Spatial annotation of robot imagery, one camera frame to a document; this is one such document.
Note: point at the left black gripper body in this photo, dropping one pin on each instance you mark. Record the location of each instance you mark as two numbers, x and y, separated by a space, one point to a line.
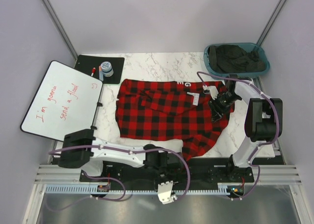
168 175

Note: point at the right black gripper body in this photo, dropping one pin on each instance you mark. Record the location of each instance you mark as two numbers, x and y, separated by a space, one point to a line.
223 102

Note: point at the red black plaid shirt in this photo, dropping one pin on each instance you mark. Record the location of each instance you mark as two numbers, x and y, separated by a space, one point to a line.
162 111

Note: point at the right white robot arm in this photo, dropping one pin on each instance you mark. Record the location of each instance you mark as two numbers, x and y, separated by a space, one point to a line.
263 123

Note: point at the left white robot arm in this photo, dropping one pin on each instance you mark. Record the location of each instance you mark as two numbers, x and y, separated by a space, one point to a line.
98 157

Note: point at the black clothing in bin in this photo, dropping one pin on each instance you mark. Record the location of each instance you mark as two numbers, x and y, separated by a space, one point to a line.
236 58

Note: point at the teal plastic bin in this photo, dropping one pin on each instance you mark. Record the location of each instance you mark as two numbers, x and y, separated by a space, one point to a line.
245 75

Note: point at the blue orange eraser stick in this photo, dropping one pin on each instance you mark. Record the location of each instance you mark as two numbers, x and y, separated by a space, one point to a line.
101 77

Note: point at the white blue lidded jar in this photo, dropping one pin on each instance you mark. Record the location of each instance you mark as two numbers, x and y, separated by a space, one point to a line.
106 68

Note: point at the white dry erase board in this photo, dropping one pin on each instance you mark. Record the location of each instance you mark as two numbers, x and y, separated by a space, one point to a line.
65 102

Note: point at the red whiteboard marker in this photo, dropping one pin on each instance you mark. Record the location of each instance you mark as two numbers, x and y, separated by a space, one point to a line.
93 71

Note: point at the black mat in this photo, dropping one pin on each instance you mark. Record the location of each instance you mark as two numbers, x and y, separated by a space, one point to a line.
85 64

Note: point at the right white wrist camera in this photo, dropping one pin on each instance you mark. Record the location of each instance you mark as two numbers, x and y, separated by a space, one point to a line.
210 89

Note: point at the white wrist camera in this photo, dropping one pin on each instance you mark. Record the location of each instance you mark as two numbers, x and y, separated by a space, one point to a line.
210 89
165 193

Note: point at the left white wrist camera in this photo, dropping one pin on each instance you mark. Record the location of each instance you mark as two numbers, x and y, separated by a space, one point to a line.
165 193

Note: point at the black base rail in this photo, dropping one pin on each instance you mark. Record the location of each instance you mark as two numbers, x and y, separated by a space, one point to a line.
204 174

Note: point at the light blue cable duct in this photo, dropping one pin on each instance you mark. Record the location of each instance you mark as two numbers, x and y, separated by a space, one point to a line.
94 189

